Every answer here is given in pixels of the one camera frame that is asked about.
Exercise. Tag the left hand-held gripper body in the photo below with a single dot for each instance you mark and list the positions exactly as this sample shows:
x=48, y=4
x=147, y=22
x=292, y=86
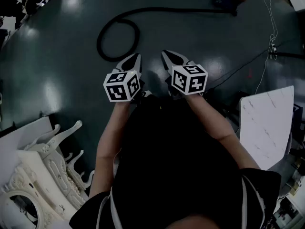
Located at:
x=118, y=92

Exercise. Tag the person's black clothing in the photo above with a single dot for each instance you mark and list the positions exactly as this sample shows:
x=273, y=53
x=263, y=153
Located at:
x=171, y=151

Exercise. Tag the person's left forearm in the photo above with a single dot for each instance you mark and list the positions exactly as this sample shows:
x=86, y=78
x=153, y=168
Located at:
x=107, y=147

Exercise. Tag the ornate white dresser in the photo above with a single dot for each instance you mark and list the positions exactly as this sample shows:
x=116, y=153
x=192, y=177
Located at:
x=23, y=175

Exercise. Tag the person's right forearm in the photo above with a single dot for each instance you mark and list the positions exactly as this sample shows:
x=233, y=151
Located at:
x=214, y=128

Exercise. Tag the person's white left shoe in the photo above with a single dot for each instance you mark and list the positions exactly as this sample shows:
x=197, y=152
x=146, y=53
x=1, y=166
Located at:
x=147, y=94

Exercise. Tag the white marble table top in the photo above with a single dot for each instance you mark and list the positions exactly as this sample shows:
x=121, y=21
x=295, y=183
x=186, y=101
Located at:
x=267, y=128

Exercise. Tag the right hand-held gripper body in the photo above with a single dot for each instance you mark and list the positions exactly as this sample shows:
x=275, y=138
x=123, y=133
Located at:
x=190, y=80

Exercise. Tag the ornate white table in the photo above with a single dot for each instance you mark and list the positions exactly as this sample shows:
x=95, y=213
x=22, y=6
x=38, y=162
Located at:
x=59, y=166

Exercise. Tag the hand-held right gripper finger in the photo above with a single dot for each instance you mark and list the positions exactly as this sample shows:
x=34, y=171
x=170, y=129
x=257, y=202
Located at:
x=166, y=62
x=182, y=58

